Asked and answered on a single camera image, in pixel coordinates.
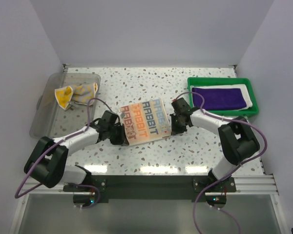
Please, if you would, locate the clear grey plastic bin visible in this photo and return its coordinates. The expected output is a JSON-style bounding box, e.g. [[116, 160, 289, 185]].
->
[[29, 73, 101, 139]]

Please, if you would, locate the purple towel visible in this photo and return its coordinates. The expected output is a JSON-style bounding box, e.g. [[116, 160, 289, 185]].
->
[[191, 87, 249, 111]]

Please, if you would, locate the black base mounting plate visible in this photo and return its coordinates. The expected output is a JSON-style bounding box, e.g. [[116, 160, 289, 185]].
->
[[63, 175, 236, 204]]

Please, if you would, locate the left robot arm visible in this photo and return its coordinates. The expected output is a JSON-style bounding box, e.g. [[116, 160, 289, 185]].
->
[[24, 110, 128, 192]]

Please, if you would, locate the aluminium frame rail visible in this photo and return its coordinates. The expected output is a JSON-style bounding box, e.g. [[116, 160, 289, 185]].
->
[[21, 174, 280, 195]]

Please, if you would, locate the green plastic tray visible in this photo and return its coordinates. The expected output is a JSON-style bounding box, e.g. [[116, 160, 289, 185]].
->
[[188, 77, 259, 117]]

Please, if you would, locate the yellow grey patterned towel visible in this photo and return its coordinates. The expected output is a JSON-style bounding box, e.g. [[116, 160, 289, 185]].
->
[[54, 82, 99, 111]]

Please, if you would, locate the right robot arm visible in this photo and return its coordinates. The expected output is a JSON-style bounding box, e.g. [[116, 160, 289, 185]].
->
[[170, 98, 260, 191]]

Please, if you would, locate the white towel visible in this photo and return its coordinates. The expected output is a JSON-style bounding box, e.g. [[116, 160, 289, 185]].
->
[[200, 85, 252, 109]]

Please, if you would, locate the colourful patterned towel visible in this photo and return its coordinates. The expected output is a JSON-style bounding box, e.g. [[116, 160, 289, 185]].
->
[[119, 98, 171, 146]]

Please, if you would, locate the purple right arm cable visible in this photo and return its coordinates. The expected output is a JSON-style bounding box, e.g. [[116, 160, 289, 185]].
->
[[174, 92, 268, 234]]

